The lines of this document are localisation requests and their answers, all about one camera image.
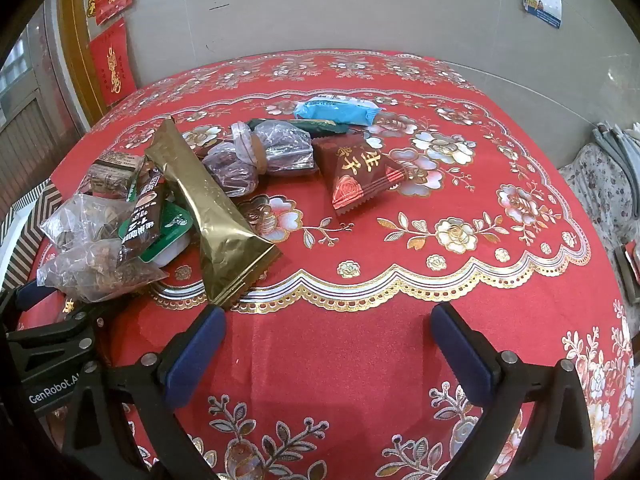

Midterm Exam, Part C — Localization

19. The light blue snack packet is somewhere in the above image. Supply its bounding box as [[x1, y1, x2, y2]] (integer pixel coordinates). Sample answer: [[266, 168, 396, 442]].
[[292, 96, 381, 127]]

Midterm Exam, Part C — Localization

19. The red pyramid snack packet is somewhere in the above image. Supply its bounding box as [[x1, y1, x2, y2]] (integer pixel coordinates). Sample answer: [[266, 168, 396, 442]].
[[311, 136, 407, 217]]

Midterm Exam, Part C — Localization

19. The brown snack packet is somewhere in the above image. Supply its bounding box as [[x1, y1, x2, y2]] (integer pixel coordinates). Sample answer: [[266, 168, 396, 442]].
[[90, 152, 146, 196]]

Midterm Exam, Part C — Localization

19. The brown coffee sachet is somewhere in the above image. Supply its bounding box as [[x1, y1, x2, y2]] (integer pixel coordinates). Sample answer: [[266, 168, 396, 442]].
[[117, 172, 168, 266]]

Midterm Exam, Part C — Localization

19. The red floral tablecloth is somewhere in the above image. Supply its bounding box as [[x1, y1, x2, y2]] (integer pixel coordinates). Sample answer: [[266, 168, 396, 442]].
[[15, 50, 640, 480]]

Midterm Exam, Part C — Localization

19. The striped cardboard box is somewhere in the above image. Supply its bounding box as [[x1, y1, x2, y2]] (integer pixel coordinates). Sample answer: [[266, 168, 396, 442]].
[[0, 180, 63, 291]]

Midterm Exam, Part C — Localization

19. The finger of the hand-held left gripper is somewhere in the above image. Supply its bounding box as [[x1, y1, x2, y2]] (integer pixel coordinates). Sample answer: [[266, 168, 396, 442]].
[[5, 305, 118, 361], [0, 280, 58, 312]]

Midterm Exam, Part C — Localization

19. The wooden slatted door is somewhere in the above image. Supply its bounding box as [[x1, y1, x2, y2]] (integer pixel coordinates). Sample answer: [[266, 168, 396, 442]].
[[0, 20, 86, 221]]

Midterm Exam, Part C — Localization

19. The grey clothing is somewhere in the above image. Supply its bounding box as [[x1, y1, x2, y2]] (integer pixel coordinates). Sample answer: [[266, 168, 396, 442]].
[[590, 120, 640, 196]]

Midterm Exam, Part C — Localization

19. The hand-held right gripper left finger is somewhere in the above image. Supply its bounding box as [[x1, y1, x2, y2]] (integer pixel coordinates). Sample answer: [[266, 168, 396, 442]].
[[62, 305, 228, 480]]

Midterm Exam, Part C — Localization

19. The clear bag of dark dates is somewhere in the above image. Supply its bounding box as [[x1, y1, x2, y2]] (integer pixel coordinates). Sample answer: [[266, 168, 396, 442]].
[[230, 121, 318, 177]]

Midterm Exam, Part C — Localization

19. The dark green cracker packet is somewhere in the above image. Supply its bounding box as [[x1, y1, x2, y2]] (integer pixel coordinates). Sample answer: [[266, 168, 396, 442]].
[[247, 118, 351, 137]]

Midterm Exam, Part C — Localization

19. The green jelly cup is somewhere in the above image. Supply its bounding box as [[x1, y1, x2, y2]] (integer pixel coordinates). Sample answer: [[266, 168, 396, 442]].
[[140, 202, 193, 267]]

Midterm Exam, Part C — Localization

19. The wooden door frame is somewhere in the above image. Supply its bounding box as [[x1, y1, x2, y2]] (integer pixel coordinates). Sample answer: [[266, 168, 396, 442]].
[[57, 0, 108, 126]]

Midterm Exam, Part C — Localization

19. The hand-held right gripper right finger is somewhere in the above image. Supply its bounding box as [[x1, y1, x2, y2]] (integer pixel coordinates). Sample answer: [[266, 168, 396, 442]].
[[431, 303, 601, 480]]

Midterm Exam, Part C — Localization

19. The clear bag of purple dates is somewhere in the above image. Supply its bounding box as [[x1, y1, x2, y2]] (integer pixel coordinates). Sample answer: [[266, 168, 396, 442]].
[[201, 141, 262, 198]]

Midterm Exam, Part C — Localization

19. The long gold snack packet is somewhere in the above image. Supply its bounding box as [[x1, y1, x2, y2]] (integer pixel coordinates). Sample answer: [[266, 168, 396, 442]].
[[144, 116, 283, 309]]

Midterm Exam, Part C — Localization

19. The clear bag of brown snacks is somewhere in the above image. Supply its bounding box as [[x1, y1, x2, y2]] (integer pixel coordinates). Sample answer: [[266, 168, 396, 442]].
[[40, 192, 133, 253], [37, 240, 168, 303]]

